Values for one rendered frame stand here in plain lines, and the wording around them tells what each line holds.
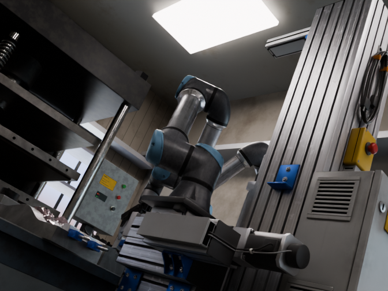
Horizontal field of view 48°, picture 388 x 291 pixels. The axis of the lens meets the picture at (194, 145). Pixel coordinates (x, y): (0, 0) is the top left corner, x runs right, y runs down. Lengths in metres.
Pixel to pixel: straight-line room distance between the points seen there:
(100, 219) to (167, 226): 1.66
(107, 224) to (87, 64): 0.99
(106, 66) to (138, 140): 3.33
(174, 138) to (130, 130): 4.46
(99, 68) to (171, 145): 1.33
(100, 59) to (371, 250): 1.99
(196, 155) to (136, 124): 4.56
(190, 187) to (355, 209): 0.52
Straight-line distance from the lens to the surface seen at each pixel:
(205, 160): 1.44
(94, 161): 2.64
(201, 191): 1.41
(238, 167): 2.00
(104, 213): 2.81
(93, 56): 2.69
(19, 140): 2.54
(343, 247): 1.15
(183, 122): 1.57
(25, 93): 2.62
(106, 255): 1.84
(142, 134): 6.02
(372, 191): 1.19
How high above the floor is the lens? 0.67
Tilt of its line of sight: 23 degrees up
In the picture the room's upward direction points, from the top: 23 degrees clockwise
